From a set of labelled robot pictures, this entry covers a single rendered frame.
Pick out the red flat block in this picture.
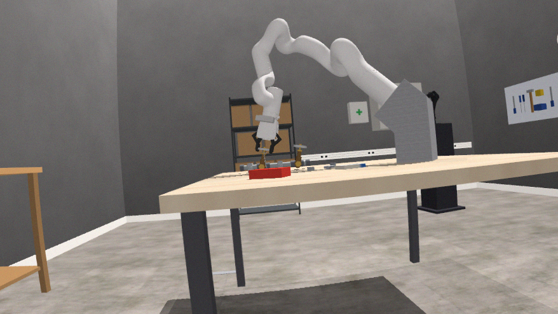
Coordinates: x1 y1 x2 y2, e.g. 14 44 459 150
248 167 291 179

